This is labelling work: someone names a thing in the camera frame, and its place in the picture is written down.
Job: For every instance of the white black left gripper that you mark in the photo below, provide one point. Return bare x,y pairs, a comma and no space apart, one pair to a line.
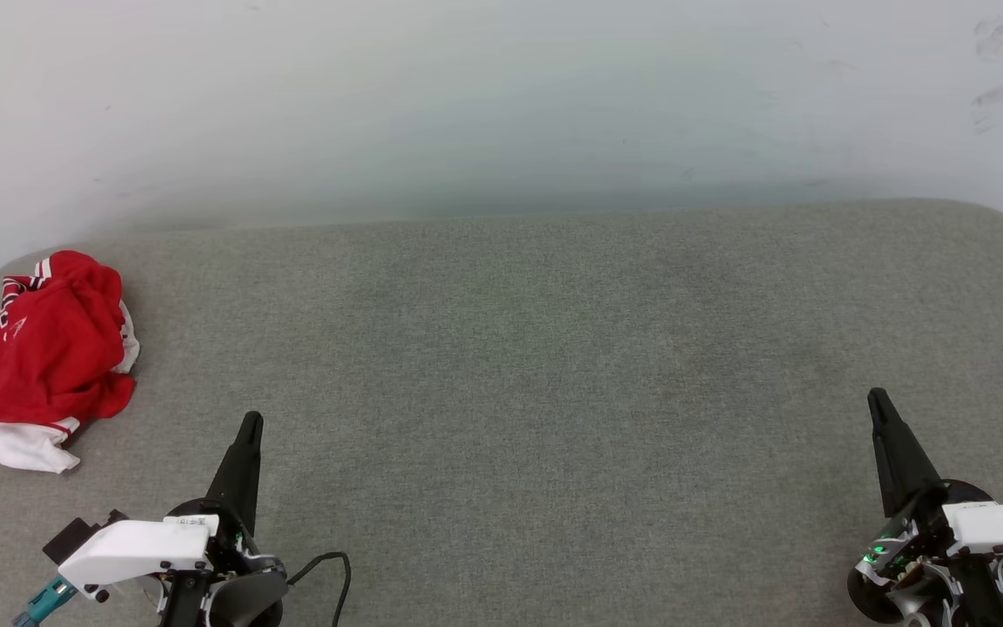
140,549

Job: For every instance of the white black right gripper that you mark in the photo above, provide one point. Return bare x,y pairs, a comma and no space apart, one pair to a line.
1002,527

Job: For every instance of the red and white jersey shirt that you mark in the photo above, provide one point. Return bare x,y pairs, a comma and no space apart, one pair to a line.
49,348

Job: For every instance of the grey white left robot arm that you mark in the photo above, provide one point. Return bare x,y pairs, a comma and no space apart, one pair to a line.
249,603

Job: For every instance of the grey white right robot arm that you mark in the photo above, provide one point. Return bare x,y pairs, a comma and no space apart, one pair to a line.
889,601

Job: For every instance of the grey fabric sofa cushion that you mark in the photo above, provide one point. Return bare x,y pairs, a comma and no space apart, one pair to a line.
554,366

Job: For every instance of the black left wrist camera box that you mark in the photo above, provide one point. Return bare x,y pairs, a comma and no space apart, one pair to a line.
75,535

